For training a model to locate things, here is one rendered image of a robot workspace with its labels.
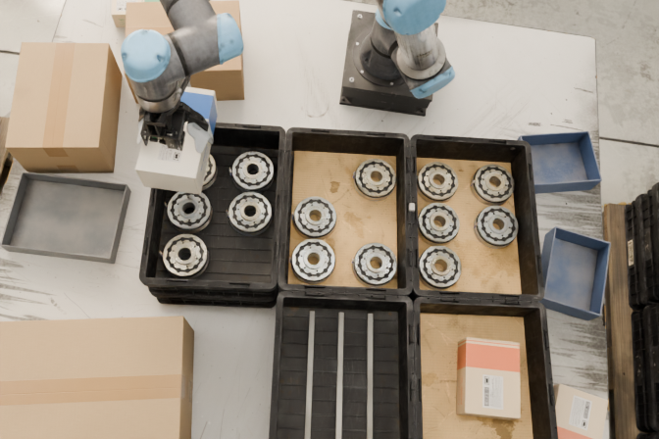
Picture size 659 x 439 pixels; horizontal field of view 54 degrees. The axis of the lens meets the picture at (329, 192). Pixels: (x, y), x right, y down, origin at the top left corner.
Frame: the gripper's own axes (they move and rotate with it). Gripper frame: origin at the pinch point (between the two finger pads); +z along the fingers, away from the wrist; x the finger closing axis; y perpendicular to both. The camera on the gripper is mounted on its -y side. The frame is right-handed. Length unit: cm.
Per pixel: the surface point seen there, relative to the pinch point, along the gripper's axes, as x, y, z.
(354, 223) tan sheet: 40.4, 4.4, 27.7
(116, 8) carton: -33, -52, 35
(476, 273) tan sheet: 71, 13, 28
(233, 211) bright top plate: 11.2, 6.5, 24.8
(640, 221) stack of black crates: 144, -30, 85
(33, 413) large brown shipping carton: -21, 57, 20
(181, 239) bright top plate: 0.5, 15.2, 24.8
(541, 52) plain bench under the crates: 92, -63, 41
